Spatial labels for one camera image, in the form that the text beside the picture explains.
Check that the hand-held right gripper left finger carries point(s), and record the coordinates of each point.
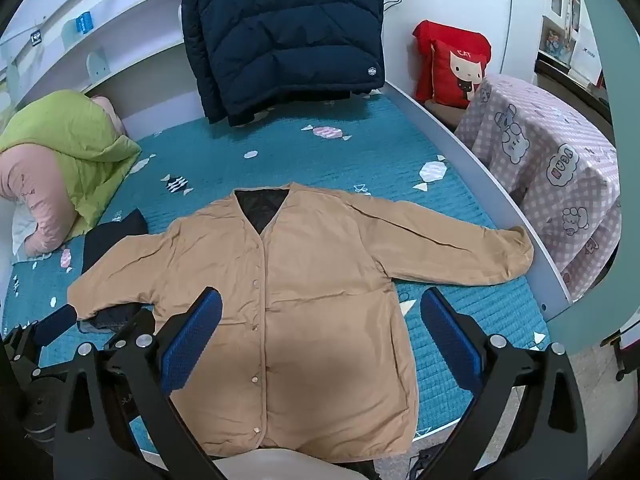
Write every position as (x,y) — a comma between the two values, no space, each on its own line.
(192,340)

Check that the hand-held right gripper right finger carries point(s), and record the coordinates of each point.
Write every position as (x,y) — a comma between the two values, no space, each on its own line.
(450,340)

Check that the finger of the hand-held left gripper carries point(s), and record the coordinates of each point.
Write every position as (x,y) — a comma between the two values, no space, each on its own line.
(55,322)
(131,324)

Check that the tan snap-button jacket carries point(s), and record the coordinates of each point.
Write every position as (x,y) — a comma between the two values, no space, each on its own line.
(310,310)

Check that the dark folded cloth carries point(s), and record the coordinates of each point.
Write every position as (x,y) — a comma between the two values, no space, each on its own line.
(112,235)

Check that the white pillow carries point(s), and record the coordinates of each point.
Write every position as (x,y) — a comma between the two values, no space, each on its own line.
(20,230)

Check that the pink quilt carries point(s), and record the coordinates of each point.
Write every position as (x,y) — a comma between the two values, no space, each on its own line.
(35,190)

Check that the green quilt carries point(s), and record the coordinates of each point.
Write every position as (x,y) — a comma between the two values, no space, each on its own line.
(65,140)

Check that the pink checked bear cloth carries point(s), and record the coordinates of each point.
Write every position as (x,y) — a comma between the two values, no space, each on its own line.
(550,160)

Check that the teal candy-print bed sheet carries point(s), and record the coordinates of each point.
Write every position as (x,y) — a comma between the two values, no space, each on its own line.
(350,160)

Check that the brown chair seat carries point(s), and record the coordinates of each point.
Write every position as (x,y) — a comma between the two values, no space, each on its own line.
(445,112)

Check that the black hanging garment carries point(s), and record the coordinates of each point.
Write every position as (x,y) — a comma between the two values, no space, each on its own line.
(250,110)

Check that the pale blue bookend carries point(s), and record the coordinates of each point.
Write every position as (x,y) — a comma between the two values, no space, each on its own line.
(98,65)

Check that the red cat pillow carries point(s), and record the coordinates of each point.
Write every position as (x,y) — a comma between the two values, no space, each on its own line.
(450,67)

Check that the small black tag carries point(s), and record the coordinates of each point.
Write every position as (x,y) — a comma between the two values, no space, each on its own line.
(36,38)

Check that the small blue box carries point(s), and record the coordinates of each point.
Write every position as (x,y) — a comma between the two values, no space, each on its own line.
(83,22)

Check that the navy and yellow puffer jacket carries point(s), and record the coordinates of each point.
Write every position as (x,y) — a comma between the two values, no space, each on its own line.
(280,35)

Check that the white cabinet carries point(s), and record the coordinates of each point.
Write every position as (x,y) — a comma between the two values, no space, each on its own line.
(565,10)

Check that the white bed frame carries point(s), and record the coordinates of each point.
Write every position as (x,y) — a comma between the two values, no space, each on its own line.
(490,175)

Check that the lavender wall shelf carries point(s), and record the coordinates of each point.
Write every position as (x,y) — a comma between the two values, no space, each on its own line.
(125,35)

